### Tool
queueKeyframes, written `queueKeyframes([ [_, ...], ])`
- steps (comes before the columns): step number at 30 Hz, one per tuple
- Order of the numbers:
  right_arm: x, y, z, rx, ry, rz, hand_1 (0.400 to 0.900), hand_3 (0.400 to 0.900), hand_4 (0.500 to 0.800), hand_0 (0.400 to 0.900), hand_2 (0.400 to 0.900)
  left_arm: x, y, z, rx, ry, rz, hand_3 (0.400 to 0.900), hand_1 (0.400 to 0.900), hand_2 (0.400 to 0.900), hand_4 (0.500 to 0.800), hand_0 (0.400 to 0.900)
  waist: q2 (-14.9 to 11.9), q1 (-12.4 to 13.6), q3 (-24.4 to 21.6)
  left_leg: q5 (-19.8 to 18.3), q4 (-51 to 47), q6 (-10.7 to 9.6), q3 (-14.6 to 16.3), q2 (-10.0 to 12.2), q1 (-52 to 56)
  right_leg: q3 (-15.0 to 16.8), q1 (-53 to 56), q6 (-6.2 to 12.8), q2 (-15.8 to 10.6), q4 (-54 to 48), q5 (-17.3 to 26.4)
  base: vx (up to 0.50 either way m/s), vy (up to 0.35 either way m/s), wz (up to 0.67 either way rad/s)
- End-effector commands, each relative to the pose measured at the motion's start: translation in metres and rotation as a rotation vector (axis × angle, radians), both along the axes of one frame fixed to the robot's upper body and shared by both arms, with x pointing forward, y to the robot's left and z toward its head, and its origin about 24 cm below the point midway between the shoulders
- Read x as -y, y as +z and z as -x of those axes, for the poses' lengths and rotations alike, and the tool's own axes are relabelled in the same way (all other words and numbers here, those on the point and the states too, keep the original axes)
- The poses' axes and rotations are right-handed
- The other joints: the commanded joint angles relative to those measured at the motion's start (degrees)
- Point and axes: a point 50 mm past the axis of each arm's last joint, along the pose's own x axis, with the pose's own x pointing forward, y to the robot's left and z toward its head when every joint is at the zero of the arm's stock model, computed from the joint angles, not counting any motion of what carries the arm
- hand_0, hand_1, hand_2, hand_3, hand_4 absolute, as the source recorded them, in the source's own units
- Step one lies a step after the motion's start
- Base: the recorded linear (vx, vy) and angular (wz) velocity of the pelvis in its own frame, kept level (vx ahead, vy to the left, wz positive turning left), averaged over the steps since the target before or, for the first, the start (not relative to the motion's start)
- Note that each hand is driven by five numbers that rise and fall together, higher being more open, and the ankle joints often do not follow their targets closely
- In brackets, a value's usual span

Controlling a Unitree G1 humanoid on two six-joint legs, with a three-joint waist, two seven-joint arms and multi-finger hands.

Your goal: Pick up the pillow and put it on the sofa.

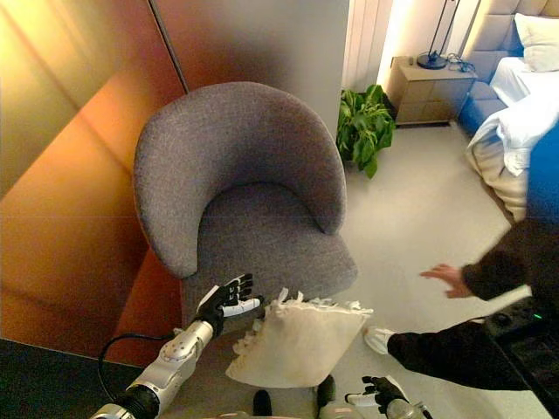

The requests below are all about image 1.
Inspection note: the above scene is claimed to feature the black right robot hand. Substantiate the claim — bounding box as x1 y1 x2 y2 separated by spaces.
344 374 410 416

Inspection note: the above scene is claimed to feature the person's bare hand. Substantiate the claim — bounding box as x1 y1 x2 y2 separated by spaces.
419 264 473 300

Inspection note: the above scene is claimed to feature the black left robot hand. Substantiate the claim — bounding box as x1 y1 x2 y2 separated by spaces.
194 273 266 337

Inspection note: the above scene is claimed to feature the beige fringed throw pillow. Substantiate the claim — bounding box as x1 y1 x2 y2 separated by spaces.
224 286 376 389

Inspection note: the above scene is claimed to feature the white bed pillow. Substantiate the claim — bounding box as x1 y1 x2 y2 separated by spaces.
513 12 559 73

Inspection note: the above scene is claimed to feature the white sneaker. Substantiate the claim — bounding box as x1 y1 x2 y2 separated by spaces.
363 326 397 356

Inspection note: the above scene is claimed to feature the person's dark sleeved arm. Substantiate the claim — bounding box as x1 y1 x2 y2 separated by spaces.
460 217 559 303

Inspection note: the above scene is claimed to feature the person's dark trouser leg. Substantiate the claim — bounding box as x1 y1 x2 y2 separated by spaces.
386 320 538 393

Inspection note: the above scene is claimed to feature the black controller with green light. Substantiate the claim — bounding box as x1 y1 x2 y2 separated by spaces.
480 296 559 392

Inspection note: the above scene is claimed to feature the beige bed base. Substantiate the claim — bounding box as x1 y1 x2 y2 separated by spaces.
466 130 532 223

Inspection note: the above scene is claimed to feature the grey fabric tub armchair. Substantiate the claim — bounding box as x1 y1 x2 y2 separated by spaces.
132 81 359 333

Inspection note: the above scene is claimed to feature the green leafy potted plant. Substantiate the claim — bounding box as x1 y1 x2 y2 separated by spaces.
335 84 397 180

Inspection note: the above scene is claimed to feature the beige wooden nightstand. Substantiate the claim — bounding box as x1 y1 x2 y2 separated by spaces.
386 55 480 127

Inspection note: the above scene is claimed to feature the dark wooden cabinet top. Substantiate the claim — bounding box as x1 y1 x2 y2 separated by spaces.
0 338 148 419

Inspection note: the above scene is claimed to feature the white duvet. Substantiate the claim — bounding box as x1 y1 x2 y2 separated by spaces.
466 56 559 176

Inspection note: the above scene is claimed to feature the black floor lamp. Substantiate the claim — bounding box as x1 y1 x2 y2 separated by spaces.
416 0 481 70

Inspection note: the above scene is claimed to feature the bed with white bedding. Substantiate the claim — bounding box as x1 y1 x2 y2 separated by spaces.
460 0 559 136

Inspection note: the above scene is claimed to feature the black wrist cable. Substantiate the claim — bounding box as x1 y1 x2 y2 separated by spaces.
96 332 176 402

